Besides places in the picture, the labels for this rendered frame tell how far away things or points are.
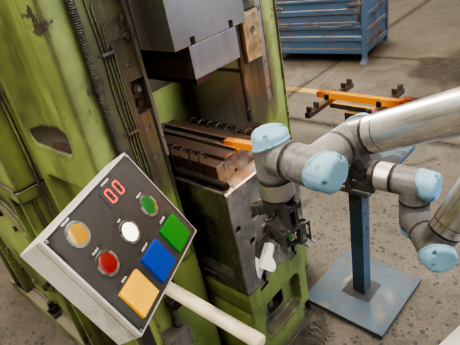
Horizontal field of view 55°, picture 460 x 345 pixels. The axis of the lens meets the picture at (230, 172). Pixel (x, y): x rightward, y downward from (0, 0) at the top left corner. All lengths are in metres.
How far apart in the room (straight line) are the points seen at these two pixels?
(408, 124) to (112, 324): 0.68
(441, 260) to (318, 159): 0.44
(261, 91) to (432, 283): 1.24
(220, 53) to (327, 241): 1.50
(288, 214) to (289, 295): 1.14
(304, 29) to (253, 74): 3.65
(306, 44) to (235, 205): 4.10
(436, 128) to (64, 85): 0.87
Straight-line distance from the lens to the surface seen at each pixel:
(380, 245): 2.53
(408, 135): 0.79
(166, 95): 1.84
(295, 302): 2.03
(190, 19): 1.25
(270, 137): 0.83
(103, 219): 0.99
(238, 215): 1.44
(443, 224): 1.08
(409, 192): 1.15
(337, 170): 0.79
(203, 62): 1.29
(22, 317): 2.74
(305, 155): 0.79
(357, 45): 5.14
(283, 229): 0.94
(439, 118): 0.75
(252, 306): 1.70
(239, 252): 1.51
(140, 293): 0.98
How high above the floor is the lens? 1.65
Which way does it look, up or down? 30 degrees down
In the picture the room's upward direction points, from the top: 12 degrees counter-clockwise
